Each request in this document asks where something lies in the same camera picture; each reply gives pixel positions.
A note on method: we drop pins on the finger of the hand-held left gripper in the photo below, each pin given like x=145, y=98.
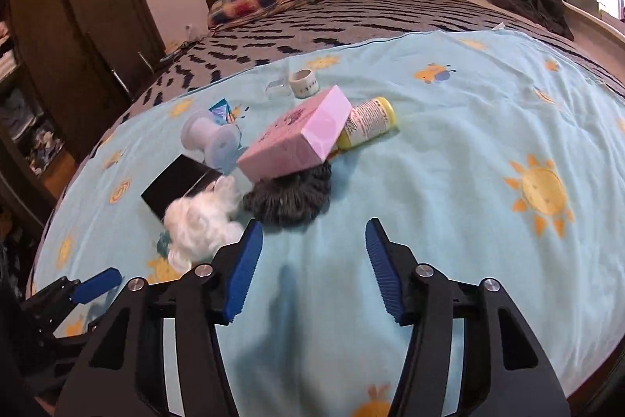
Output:
x=97, y=284

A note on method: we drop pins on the pink cardboard box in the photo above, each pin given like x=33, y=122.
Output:
x=288, y=138

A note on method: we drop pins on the white plastic spool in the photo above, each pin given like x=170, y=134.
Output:
x=210, y=138

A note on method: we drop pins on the grey zigzag bedsheet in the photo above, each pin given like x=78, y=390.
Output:
x=342, y=21

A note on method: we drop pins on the shelf with clothes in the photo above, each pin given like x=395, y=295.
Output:
x=24, y=119

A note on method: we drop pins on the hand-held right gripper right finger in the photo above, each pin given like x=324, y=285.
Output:
x=385, y=273

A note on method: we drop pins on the brown wooden wardrobe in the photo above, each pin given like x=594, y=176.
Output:
x=83, y=16

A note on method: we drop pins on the blue foil packet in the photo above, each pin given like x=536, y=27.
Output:
x=220, y=111

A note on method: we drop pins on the clear plastic piece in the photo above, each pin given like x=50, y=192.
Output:
x=276, y=88

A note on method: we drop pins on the yellow plastic bottle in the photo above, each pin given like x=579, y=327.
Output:
x=371, y=119

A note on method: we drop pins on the white cotton fluff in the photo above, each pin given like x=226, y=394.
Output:
x=200, y=221

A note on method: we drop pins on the white tape roll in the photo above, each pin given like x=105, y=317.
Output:
x=303, y=83

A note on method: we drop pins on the black card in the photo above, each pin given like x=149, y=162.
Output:
x=176, y=182

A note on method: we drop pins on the dark grey yarn bundle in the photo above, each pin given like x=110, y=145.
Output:
x=288, y=202

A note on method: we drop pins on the light blue sun-print blanket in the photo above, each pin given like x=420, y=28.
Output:
x=439, y=202

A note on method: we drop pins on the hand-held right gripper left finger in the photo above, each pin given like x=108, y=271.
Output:
x=241, y=273

